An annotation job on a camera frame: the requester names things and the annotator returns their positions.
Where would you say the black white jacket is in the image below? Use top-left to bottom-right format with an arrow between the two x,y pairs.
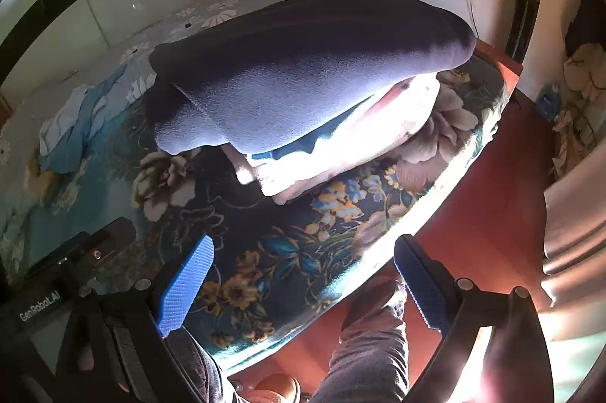
144,0 -> 476,155

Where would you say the curtain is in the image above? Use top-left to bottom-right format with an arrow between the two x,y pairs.
539,144 -> 605,402

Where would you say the grey trouser leg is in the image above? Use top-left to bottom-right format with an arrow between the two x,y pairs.
166,276 -> 409,402

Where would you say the teal floral bed blanket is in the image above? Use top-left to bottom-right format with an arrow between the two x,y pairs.
1,57 -> 517,373

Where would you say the grey floral quilt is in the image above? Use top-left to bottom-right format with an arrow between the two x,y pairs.
1,0 -> 285,180

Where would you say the blue bottle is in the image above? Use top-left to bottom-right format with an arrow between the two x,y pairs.
536,83 -> 562,122

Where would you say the pink white garment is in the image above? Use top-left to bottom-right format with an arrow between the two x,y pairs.
221,73 -> 440,205

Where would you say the black wall heater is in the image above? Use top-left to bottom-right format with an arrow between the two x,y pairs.
504,0 -> 540,64

